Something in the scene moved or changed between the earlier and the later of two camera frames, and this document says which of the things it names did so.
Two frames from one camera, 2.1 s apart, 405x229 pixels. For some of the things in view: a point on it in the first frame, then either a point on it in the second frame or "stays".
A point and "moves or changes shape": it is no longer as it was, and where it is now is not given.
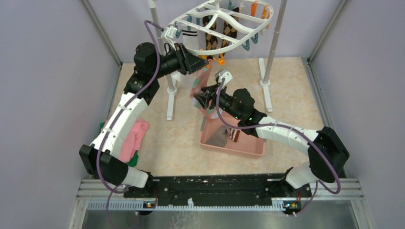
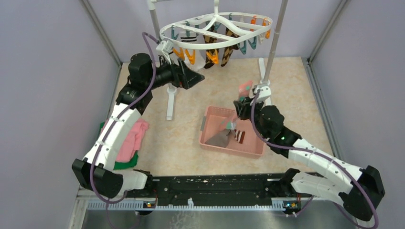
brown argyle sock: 229,30 to 228,50
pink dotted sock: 211,110 to 244,89
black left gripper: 187,62 to 182,76
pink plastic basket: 247,143 stays
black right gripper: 210,93 to 247,105
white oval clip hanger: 220,25 moves or changes shape
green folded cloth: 133,161 stays
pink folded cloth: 133,140 stays
